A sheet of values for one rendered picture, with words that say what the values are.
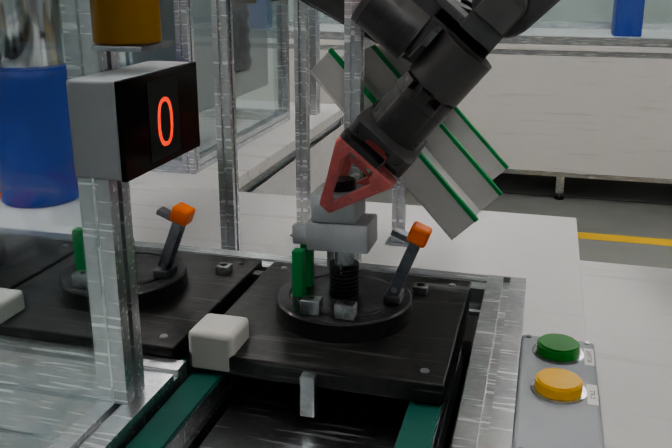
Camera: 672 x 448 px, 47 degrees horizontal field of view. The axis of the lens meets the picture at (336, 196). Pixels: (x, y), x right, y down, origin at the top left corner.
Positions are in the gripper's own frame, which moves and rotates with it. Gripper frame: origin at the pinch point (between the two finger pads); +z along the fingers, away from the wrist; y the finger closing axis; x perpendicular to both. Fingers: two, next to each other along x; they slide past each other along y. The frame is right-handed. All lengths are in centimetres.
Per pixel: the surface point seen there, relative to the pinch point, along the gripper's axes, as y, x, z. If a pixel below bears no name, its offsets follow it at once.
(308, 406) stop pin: 13.5, 10.9, 11.3
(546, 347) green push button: 2.9, 24.3, -4.1
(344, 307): 6.2, 7.8, 5.4
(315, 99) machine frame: -163, -29, 49
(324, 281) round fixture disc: -2.5, 5.1, 9.4
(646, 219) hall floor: -359, 128, 39
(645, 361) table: -19.2, 40.7, -2.9
